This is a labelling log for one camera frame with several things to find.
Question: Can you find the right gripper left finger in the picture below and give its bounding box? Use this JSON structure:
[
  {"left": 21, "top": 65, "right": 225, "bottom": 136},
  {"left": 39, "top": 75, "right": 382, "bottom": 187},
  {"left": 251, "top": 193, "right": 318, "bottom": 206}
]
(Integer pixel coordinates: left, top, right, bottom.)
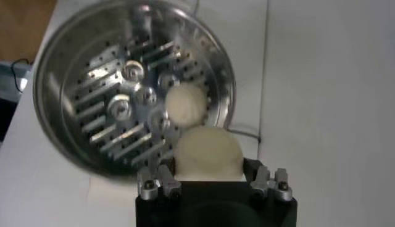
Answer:
[{"left": 137, "top": 157, "right": 183, "bottom": 202}]

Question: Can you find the black cooker power cable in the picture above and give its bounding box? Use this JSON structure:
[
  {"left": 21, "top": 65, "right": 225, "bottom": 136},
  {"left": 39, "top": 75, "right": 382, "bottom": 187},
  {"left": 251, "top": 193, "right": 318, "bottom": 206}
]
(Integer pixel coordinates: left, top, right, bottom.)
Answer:
[{"left": 227, "top": 126, "right": 262, "bottom": 144}]

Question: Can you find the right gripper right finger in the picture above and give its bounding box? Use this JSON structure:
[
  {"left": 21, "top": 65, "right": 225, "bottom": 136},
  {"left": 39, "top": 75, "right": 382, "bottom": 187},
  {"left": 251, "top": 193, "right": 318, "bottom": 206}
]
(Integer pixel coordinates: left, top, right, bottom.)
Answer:
[{"left": 243, "top": 157, "right": 293, "bottom": 202}]

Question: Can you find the white steamed baozi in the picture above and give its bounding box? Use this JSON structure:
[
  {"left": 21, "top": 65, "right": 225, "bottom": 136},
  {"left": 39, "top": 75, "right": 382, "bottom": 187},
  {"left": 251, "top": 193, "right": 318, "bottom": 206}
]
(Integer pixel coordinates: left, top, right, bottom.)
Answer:
[
  {"left": 165, "top": 83, "right": 208, "bottom": 129},
  {"left": 173, "top": 125, "right": 244, "bottom": 182}
]

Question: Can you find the stainless steel steamer basket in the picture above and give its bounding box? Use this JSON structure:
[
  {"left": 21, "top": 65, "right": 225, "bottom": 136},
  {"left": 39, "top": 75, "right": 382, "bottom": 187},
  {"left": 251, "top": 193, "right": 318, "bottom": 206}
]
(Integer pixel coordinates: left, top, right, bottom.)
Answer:
[{"left": 32, "top": 0, "right": 238, "bottom": 204}]

